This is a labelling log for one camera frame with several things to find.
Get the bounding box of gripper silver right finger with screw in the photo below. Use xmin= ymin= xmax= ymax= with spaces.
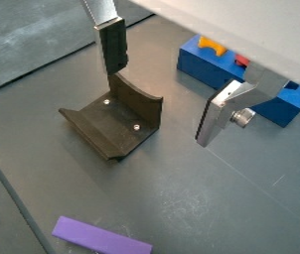
xmin=195 ymin=63 xmax=289 ymax=147

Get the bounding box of purple double-square block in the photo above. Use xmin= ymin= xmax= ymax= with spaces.
xmin=52 ymin=216 xmax=152 ymax=254

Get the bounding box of red pentagon block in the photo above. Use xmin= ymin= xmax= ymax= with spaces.
xmin=234 ymin=55 xmax=249 ymax=66

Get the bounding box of yellow arch block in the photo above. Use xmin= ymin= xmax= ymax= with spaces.
xmin=198 ymin=36 xmax=226 ymax=57

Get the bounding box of black curved stand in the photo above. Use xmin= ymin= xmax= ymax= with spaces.
xmin=58 ymin=73 xmax=163 ymax=160

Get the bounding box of blue shape-sorter board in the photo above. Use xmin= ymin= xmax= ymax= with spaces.
xmin=176 ymin=34 xmax=300 ymax=129

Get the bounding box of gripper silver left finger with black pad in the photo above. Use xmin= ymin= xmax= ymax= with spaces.
xmin=78 ymin=0 xmax=128 ymax=75

